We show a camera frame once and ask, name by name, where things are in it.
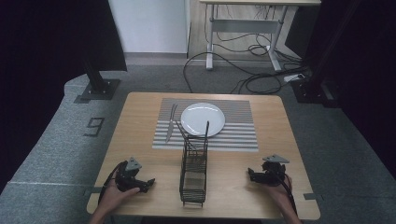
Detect grey striped placemat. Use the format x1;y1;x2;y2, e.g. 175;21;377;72
151;98;260;153

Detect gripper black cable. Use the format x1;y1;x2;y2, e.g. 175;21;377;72
97;160;129;206
279;173;299;217

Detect silver table knife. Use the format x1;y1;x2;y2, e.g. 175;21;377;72
164;104;178;144

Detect white desk frame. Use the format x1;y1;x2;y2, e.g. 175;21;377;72
199;0;322;73

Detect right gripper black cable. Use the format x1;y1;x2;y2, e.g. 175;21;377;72
279;173;299;217

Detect black wire cutlery rack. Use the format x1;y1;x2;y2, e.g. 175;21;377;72
178;133;209;208

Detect black curtain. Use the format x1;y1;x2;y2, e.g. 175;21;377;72
0;0;128;194
284;0;396;171

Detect white round plate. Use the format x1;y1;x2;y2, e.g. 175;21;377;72
180;102;226;138

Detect black stand with base plate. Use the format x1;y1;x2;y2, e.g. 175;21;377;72
73;55;121;105
290;0;362;108

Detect black floor cables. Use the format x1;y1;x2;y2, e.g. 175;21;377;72
182;4;312;95

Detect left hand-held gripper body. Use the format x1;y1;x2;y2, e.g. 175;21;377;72
114;156;147;193

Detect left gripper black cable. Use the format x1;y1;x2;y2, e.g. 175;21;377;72
97;160;129;206

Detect grey tape strip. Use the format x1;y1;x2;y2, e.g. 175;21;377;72
303;192;325;202
83;186;104;197

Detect person's left hand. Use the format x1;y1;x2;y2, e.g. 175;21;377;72
98;174;141;217

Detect person's right hand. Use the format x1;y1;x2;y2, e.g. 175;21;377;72
265;174;294;208

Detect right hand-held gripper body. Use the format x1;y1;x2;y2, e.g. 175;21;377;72
261;154;290;188

